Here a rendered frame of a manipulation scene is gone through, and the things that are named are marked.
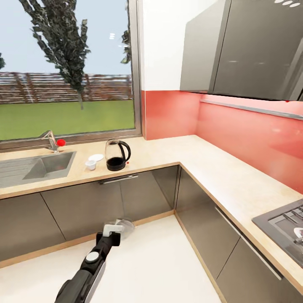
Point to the saucer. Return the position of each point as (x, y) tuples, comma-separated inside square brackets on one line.
[(96, 157)]

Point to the paper coffee filter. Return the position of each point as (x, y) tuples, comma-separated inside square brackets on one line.
[(128, 231)]

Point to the electric kettle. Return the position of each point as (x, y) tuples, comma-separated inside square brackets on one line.
[(115, 155)]

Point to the drop in sink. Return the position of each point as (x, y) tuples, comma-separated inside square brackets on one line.
[(34, 169)]

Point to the countertop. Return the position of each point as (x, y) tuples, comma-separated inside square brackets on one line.
[(145, 155), (241, 191)]

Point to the burner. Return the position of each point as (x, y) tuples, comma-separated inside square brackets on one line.
[(284, 226)]

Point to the coffee cup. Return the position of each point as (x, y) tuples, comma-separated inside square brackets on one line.
[(91, 165)]

